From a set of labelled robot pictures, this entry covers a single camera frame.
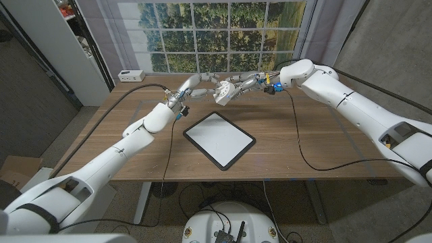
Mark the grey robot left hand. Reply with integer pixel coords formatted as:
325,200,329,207
167,72,223,109

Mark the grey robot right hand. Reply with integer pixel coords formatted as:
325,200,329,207
225,70,281,102

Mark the white mechanical timer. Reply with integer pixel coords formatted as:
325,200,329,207
213,80,237,107

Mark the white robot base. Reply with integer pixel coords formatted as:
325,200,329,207
182,201,280,243

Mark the small black-framed whiteboard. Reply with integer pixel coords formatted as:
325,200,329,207
182,111,257,171

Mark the printed window backdrop cloth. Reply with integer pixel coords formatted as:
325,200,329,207
76,0,367,80

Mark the white power strip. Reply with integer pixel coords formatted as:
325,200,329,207
117,70,146,83

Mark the black round ribbed disc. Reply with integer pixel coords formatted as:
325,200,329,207
151,182,179,199

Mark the white table leg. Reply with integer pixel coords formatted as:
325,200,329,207
133,182,153,225

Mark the grey table leg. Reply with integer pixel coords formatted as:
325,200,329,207
303,180,327,225

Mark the white shelf cabinet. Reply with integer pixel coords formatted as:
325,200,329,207
0,0,111,107

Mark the orange packaged item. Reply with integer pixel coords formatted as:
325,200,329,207
57,0,76,18

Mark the brown cardboard box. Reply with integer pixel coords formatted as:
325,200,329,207
0,155,44,190

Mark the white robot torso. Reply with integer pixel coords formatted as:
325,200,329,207
0,232,432,243

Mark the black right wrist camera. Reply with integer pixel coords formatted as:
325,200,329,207
263,82,285,95

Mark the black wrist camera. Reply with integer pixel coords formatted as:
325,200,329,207
173,104,191,122
263,82,285,95

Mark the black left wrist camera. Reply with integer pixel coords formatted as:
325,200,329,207
173,104,191,122

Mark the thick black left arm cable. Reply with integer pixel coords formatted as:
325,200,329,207
49,83,169,179

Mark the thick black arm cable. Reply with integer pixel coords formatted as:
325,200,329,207
49,83,169,179
272,59,432,115

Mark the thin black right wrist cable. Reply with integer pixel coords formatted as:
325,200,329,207
282,88,423,173

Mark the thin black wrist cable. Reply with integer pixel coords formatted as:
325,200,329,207
59,116,179,234
282,88,423,173

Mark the thin black left wrist cable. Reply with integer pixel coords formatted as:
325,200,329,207
59,116,179,234

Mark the grey floor cable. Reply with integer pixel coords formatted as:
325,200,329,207
262,180,284,243

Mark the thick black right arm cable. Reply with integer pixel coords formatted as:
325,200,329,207
272,59,432,115

